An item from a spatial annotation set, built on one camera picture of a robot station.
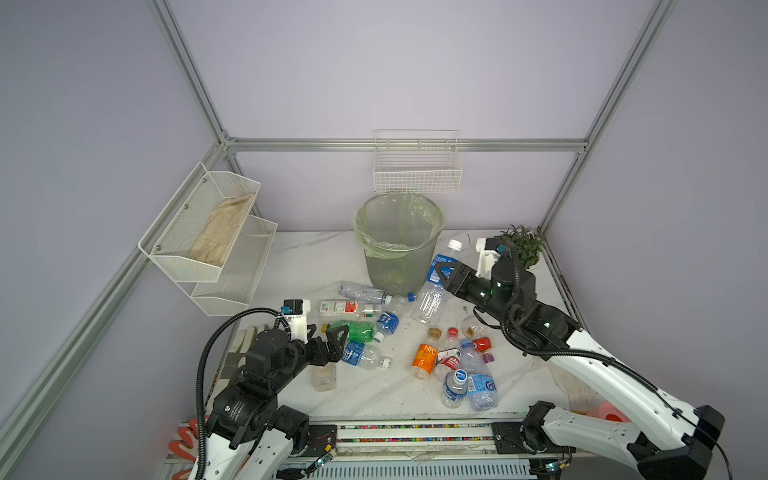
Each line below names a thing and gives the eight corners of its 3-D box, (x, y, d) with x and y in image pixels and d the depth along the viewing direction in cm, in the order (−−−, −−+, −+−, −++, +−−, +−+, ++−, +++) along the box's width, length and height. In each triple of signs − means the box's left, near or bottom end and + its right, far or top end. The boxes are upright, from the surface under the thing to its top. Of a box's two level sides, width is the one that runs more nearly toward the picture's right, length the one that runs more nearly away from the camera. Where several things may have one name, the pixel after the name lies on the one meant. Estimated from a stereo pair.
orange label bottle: (405, 372, 86) (406, 365, 82) (429, 330, 95) (431, 322, 90) (425, 384, 84) (427, 378, 80) (448, 341, 92) (451, 333, 88)
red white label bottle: (433, 376, 85) (435, 370, 81) (442, 330, 94) (444, 323, 90) (455, 382, 83) (458, 376, 80) (462, 335, 93) (465, 328, 89)
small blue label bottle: (370, 338, 93) (369, 330, 88) (385, 317, 98) (385, 308, 93) (385, 347, 91) (385, 339, 86) (400, 325, 96) (400, 316, 91)
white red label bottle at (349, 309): (321, 320, 96) (317, 312, 92) (323, 308, 99) (320, 299, 95) (382, 320, 96) (381, 312, 92) (382, 308, 99) (382, 299, 95)
